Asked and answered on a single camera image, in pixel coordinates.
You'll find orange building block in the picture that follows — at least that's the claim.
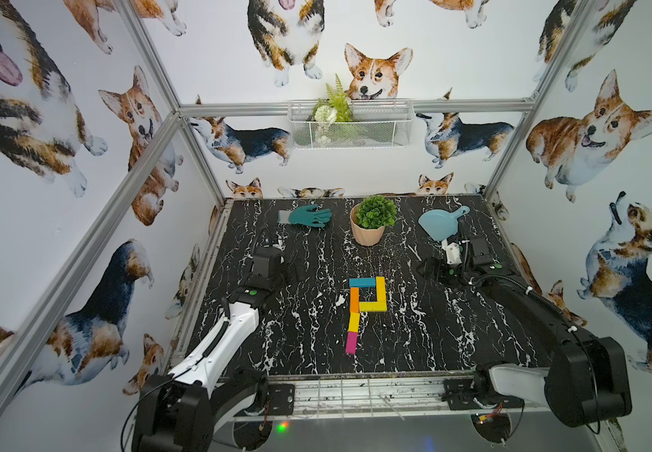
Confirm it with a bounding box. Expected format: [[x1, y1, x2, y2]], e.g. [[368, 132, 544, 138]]
[[350, 287, 360, 314]]

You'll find teal building block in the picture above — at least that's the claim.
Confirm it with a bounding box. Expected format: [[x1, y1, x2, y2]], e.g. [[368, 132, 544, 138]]
[[349, 278, 377, 288]]

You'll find yellow long block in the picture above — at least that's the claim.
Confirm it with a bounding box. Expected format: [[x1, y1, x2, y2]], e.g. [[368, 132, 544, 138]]
[[359, 301, 387, 313], [375, 277, 387, 305]]

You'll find yellow short block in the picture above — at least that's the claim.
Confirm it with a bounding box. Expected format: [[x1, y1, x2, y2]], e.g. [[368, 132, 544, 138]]
[[348, 313, 361, 333]]

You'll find magenta building block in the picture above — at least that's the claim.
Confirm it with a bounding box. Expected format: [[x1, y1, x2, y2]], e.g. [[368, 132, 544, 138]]
[[345, 331, 358, 355]]

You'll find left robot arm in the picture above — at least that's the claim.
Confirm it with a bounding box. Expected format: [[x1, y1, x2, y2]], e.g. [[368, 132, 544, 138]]
[[121, 245, 299, 451]]

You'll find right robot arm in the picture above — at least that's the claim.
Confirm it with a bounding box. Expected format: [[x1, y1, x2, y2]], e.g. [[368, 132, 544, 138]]
[[417, 239, 633, 428]]

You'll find teal dustpan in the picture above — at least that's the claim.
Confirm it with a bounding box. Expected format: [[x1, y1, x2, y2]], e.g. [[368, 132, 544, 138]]
[[418, 205, 470, 242]]

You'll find teal work glove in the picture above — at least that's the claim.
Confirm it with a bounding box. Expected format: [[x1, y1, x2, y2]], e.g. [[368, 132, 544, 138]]
[[278, 205, 333, 228]]

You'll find potted green plant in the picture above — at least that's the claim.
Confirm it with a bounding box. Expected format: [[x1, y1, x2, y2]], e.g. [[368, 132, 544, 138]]
[[350, 195, 398, 247]]

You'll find fern and white flower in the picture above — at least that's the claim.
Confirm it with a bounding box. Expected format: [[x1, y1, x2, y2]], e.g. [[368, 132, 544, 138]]
[[311, 75, 354, 147]]

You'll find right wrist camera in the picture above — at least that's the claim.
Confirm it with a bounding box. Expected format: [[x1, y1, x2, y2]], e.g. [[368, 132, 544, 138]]
[[441, 239, 462, 266]]

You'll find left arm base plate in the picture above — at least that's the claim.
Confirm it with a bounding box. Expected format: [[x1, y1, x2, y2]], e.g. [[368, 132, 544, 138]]
[[260, 383, 296, 416]]

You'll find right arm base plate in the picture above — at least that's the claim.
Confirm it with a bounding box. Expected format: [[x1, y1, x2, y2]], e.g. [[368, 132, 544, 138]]
[[442, 378, 525, 412]]

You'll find white wire basket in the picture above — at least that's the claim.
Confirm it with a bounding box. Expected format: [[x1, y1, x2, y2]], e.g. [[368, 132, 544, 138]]
[[288, 101, 416, 149]]

